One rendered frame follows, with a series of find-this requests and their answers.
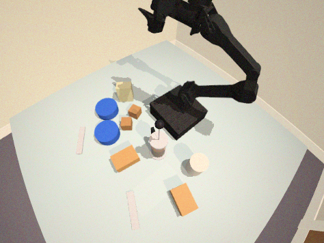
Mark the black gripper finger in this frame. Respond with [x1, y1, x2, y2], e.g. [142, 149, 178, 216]
[138, 8, 154, 26]

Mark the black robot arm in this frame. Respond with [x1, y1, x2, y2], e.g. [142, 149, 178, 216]
[150, 0, 261, 113]

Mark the small orange block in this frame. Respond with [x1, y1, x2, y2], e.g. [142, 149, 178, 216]
[129, 104, 141, 119]
[120, 117, 133, 130]

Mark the cream cylinder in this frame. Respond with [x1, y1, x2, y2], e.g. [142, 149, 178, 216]
[185, 153, 209, 176]

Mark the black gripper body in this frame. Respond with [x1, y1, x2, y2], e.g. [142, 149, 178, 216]
[148, 0, 187, 33]

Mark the pale pink flat bar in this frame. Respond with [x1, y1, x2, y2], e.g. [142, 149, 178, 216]
[126, 191, 140, 230]
[76, 127, 85, 154]

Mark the blue cylinder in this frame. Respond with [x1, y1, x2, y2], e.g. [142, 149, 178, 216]
[94, 120, 120, 145]
[95, 98, 118, 120]

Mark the orange rectangular block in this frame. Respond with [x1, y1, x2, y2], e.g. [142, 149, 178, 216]
[110, 145, 140, 173]
[170, 183, 198, 216]

